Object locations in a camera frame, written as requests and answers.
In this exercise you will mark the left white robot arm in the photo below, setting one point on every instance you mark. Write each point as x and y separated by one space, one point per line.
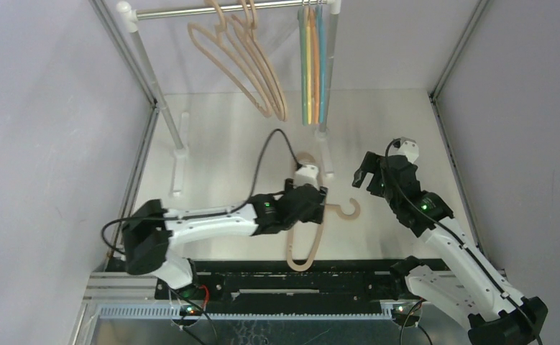
153 236

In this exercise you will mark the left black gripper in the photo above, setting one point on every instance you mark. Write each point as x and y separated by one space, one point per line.
316 215

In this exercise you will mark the orange wire hanger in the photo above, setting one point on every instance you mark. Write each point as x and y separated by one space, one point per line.
316 64

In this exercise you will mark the yellow wire hanger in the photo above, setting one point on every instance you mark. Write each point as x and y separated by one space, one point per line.
309 69

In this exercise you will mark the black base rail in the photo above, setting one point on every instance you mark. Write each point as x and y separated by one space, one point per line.
271 288

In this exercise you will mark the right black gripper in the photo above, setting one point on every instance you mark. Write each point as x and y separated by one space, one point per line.
379 174

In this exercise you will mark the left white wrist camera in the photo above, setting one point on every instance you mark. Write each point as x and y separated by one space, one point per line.
306 174

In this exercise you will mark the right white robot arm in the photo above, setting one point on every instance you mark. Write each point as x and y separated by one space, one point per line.
481 300

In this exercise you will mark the white clothes rack frame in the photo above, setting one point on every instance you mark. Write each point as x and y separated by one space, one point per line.
179 130

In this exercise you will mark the beige plastic hanger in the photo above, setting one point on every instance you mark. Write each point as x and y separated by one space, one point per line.
308 159
275 93
238 40
216 47

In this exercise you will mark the blue wire hanger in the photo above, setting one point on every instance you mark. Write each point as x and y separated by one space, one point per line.
321 31

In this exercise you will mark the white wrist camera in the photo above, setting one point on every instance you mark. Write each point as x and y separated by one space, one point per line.
306 174
405 147

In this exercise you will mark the green wire hanger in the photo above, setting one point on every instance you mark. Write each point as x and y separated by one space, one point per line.
303 68

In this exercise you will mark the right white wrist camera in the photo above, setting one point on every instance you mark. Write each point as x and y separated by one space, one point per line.
405 147

